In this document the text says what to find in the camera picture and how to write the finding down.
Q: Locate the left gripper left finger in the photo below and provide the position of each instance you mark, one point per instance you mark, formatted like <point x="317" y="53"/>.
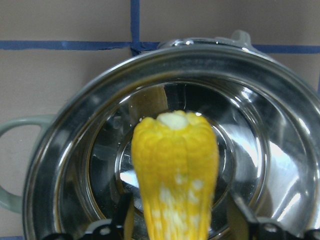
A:
<point x="120" y="227"/>

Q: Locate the yellow corn cob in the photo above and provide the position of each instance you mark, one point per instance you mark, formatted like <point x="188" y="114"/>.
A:
<point x="176" y="160"/>

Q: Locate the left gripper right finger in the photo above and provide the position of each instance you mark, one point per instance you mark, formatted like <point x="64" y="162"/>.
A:
<point x="246" y="226"/>

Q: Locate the pale green steel pot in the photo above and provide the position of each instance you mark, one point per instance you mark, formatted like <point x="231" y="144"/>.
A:
<point x="265" y="117"/>

